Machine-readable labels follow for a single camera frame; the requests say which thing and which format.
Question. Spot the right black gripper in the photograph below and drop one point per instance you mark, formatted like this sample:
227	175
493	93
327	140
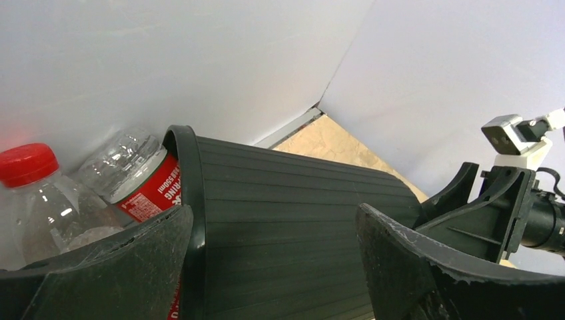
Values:
509	209

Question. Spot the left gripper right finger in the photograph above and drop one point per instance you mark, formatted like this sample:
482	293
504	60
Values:
411	276

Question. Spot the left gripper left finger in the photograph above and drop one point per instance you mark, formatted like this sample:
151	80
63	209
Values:
132	274

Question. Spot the red label bottle red cap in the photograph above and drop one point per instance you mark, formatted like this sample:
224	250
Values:
51	214

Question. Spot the black ribbed waste bin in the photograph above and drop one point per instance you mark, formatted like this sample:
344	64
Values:
274	234

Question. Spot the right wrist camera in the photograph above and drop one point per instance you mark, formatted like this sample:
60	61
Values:
522	143

